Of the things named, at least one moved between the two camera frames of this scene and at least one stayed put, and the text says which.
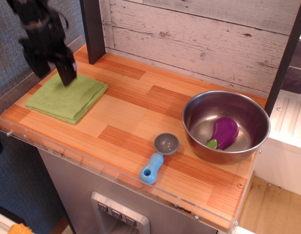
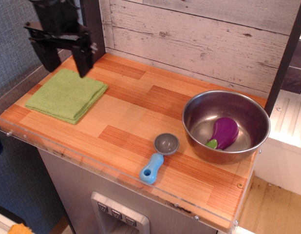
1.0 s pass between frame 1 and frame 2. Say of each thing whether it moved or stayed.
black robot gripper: moved
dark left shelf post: stayed
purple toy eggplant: stayed
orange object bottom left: stayed
